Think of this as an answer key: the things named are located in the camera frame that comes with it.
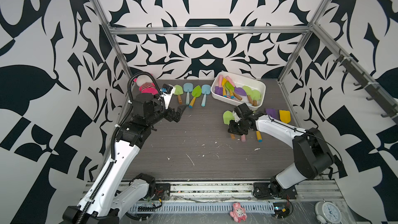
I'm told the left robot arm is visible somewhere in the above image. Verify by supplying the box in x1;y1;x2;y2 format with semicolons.
62;93;187;224

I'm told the pink bear toy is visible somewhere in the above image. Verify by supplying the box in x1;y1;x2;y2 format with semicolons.
229;202;247;223

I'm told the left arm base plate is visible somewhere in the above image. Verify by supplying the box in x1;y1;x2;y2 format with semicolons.
147;183;171;201

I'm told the green circuit board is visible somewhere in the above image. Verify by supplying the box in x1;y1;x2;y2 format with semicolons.
273;202;292;219

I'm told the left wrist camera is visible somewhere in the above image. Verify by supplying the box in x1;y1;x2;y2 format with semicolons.
161;84;176;109

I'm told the light blue toy shovel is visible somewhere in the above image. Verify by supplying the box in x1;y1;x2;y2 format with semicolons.
201;84;211;107

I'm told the yellow shovel wooden handle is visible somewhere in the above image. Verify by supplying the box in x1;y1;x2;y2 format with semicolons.
279;110;291;124

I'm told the light blue round shovel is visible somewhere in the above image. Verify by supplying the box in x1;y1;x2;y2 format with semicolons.
183;83;193;105

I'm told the white alarm clock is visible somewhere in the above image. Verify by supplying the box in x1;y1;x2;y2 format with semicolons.
315;201;342;224

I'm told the light green shovel wooden handle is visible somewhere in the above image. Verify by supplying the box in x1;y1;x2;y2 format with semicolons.
223;111;235;125

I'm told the black corrugated cable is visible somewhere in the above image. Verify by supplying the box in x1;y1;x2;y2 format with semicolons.
127;71;165;113

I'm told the green shovel orange handle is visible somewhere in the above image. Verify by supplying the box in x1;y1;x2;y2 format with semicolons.
174;85;184;105

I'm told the purple pointed shovel pink handle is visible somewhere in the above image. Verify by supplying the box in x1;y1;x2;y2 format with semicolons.
265;108;278;119

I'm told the white storage box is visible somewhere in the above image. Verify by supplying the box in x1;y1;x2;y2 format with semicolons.
211;72;266;110

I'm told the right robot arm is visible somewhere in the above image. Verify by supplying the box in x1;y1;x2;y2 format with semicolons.
223;103;335;198

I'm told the pink white plush doll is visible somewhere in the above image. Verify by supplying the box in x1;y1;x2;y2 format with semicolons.
133;75;158;95

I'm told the green pointed shovel yellow handle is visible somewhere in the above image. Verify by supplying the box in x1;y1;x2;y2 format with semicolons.
256;131;262;142

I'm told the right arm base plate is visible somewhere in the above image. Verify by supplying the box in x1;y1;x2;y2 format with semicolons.
252;182;297;200

